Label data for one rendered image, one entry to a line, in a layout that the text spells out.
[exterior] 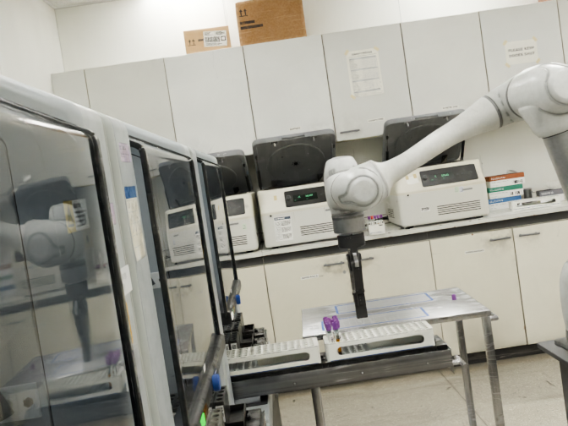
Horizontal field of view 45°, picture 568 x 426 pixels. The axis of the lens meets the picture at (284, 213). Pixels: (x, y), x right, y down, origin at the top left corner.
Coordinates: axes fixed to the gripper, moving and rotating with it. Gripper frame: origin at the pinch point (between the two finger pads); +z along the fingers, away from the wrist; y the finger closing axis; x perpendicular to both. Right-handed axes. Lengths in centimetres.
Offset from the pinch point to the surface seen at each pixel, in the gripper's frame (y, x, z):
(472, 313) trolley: 24.9, -37.3, 12.8
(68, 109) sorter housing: -119, 39, -48
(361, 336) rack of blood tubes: -2.7, 1.3, 8.1
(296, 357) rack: 4.8, 19.8, 13.2
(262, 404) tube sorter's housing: -7.6, 30.6, 21.1
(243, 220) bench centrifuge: 229, 40, -16
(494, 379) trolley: 25, -41, 35
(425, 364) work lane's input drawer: -6.6, -14.5, 17.3
